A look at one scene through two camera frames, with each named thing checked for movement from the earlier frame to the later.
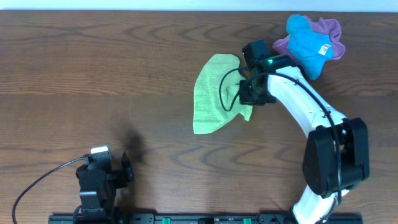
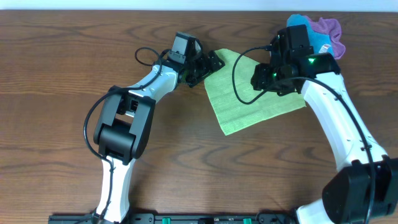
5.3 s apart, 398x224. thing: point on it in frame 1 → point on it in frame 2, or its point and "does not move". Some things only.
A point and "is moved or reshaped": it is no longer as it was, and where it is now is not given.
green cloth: x=216 y=98 is moved or reshaped
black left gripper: x=121 y=175 → x=203 y=65
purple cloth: x=326 y=27 does not move
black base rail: x=207 y=218 does not move
